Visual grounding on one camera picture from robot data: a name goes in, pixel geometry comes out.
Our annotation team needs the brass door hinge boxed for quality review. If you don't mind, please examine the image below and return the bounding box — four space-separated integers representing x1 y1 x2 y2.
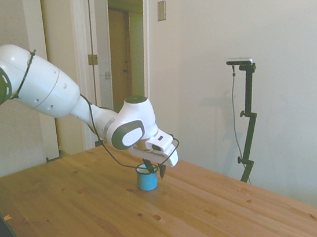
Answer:
86 53 100 66

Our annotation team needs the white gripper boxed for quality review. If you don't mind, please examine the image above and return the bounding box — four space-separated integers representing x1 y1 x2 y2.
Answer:
126 140 181 181

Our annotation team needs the beige wall switch plate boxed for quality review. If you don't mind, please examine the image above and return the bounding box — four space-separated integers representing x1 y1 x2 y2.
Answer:
154 0 169 23

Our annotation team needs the blue enamel mug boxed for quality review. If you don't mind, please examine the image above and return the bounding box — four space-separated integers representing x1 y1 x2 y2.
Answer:
133 163 160 194

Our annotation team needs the brown wooden hallway door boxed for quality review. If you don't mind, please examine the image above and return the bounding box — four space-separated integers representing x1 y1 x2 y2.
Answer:
95 6 145 114

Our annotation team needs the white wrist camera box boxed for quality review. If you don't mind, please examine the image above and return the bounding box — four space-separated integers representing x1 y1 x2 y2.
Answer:
143 128 175 154

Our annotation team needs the white door frame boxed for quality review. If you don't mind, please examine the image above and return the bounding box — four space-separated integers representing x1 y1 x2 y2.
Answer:
64 0 170 159

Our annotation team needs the grey exterior camera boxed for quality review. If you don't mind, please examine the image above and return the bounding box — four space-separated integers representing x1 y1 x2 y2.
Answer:
226 54 255 69

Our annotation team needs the white open door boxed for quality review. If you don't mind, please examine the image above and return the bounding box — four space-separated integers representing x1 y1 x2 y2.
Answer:
0 0 116 166

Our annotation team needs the black camera stand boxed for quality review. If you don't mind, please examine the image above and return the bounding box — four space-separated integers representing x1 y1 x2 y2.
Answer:
223 61 268 184

